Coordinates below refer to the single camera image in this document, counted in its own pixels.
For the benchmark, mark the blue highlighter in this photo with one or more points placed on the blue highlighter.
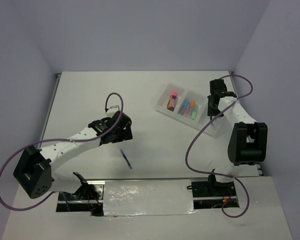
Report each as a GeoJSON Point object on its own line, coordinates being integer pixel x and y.
{"type": "Point", "coordinates": [183, 107]}

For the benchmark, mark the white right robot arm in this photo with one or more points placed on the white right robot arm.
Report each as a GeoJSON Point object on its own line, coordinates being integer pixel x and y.
{"type": "Point", "coordinates": [248, 140]}

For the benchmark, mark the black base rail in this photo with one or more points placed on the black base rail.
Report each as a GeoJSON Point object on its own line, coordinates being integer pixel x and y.
{"type": "Point", "coordinates": [207, 194]}

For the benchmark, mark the blue pen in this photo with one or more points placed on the blue pen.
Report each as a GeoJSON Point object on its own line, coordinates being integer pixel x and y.
{"type": "Point", "coordinates": [126, 159]}

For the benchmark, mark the pink-capped small bottle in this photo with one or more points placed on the pink-capped small bottle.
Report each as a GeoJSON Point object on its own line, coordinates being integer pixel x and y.
{"type": "Point", "coordinates": [172, 102]}

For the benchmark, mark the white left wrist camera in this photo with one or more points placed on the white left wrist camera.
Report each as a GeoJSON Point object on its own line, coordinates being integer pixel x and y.
{"type": "Point", "coordinates": [112, 110]}

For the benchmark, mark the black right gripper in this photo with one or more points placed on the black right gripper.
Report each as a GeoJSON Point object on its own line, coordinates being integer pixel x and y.
{"type": "Point", "coordinates": [211, 112]}

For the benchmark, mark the silver foil tape sheet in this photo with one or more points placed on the silver foil tape sheet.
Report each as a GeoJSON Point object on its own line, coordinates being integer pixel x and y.
{"type": "Point", "coordinates": [147, 198]}

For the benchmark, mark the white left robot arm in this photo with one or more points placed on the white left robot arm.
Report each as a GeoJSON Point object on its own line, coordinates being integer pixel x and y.
{"type": "Point", "coordinates": [36, 170]}

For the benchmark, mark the purple highlighter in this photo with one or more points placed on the purple highlighter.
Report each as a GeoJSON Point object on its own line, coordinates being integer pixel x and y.
{"type": "Point", "coordinates": [185, 113]}

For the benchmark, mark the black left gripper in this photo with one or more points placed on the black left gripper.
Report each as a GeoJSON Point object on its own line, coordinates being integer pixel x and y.
{"type": "Point", "coordinates": [125, 135]}

